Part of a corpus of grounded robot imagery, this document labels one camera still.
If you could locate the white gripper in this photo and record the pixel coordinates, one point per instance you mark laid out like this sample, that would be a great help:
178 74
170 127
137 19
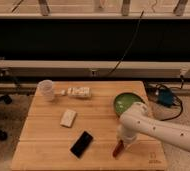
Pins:
125 135

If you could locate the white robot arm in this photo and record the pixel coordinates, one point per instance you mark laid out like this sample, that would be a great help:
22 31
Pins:
135 120

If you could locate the black rectangular sponge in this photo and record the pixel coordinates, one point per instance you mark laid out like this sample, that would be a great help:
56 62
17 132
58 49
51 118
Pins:
81 144

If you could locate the white sponge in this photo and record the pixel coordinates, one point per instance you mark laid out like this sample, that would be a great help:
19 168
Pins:
68 118

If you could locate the green bowl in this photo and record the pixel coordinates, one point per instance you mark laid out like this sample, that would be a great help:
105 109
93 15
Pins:
123 101

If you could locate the blue power box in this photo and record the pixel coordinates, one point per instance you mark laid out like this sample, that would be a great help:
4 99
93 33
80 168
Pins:
165 98

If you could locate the white plastic bottle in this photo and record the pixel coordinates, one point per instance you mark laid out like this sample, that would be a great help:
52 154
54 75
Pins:
77 92

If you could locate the clear plastic cup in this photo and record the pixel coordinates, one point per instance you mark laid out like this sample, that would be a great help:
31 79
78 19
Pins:
46 88

